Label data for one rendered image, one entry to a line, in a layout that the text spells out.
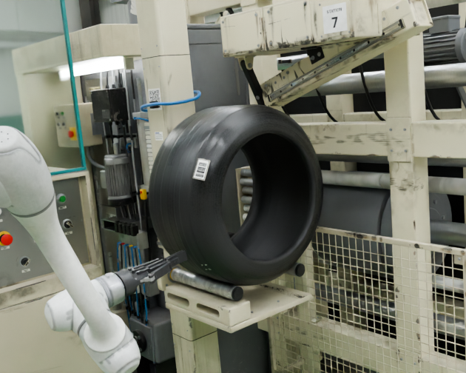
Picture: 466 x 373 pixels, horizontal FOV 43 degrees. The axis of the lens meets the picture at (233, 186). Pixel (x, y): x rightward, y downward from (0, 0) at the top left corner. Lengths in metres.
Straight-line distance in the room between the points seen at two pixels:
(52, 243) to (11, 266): 0.93
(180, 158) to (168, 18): 0.56
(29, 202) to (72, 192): 1.13
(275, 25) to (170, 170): 0.61
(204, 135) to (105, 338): 0.65
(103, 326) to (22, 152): 0.50
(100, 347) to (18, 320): 0.81
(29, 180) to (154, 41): 1.05
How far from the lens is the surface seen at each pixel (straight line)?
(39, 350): 2.35
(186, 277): 2.04
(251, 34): 2.11
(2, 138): 1.16
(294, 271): 2.04
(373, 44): 1.93
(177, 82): 2.12
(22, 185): 1.18
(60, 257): 1.39
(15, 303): 2.27
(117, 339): 1.52
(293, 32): 1.97
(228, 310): 1.85
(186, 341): 2.30
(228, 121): 1.78
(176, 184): 1.75
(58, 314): 1.61
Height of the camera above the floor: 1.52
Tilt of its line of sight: 9 degrees down
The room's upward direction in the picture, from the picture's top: 5 degrees counter-clockwise
